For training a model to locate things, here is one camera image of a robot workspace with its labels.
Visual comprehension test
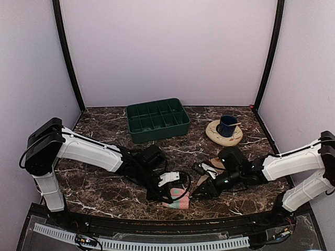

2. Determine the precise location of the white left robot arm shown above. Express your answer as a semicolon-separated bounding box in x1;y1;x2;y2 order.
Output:
19;118;191;228

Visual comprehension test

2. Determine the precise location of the pink patterned sock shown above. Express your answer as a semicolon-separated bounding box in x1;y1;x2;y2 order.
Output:
162;188;190;210

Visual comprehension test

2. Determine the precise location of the black frame post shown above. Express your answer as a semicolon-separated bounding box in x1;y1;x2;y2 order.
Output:
252;0;285;113
52;0;86;113

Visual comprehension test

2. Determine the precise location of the beige sock with olive toe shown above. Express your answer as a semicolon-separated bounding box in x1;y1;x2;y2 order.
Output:
197;158;226;186

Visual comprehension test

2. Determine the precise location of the black right frame post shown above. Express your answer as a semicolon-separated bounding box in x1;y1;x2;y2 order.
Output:
252;0;285;113

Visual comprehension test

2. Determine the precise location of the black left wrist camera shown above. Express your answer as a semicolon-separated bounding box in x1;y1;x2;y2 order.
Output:
142;144;166;169

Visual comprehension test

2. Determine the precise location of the black front rail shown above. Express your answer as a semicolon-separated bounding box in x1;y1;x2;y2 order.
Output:
69;211;285;233

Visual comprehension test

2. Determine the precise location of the blue mug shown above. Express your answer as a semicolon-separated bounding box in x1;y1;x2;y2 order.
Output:
219;115;237;138

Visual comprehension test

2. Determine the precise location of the white slotted cable duct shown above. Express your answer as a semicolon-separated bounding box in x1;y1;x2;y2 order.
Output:
33;223;250;250

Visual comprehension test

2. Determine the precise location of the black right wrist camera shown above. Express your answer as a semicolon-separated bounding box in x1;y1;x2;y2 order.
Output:
218;146;249;172

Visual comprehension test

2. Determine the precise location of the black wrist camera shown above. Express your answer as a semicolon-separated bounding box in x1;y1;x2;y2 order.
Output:
218;146;249;172
142;144;166;169

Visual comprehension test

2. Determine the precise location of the black left frame post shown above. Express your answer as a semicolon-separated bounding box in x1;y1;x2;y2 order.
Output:
52;0;86;113

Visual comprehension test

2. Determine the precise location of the green compartment tray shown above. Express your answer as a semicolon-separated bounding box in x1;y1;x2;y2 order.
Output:
126;98;191;144

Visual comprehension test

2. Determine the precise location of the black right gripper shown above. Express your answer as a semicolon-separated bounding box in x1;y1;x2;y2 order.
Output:
192;168;242;199

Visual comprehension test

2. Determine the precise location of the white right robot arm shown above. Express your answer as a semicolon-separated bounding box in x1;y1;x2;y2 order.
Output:
192;131;334;227

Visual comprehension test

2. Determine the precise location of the cream saucer plate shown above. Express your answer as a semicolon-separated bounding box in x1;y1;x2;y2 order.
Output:
205;120;243;146

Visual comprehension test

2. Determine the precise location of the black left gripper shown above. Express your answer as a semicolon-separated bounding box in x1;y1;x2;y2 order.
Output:
136;166;173;203

